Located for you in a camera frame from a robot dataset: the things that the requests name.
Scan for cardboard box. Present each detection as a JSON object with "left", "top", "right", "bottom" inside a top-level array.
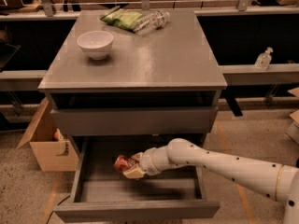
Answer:
[{"left": 17, "top": 98, "right": 78, "bottom": 172}]

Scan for closed grey upper drawer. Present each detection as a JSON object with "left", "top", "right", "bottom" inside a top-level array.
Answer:
[{"left": 50, "top": 106, "right": 218, "bottom": 136}]

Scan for green chip bag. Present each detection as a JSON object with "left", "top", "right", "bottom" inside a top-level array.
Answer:
[{"left": 100, "top": 6, "right": 143, "bottom": 31}]

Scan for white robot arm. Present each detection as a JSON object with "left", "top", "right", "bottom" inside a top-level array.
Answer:
[{"left": 123, "top": 138, "right": 299, "bottom": 224}]

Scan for grey drawer cabinet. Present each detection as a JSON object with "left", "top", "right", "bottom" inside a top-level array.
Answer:
[{"left": 39, "top": 10, "right": 227, "bottom": 144}]

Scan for open grey drawer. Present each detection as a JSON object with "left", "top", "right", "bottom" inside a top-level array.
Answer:
[{"left": 54, "top": 135, "right": 220, "bottom": 223}]

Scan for red coke can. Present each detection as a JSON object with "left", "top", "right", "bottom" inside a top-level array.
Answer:
[{"left": 114, "top": 155, "right": 138, "bottom": 173}]

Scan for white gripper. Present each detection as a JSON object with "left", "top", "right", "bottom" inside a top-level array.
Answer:
[{"left": 123, "top": 147, "right": 167, "bottom": 179}]

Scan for clear plastic water bottle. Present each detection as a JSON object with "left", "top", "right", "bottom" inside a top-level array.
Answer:
[{"left": 134, "top": 10, "right": 170, "bottom": 35}]

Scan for white bowl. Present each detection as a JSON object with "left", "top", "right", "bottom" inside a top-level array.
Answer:
[{"left": 77, "top": 31, "right": 114, "bottom": 60}]

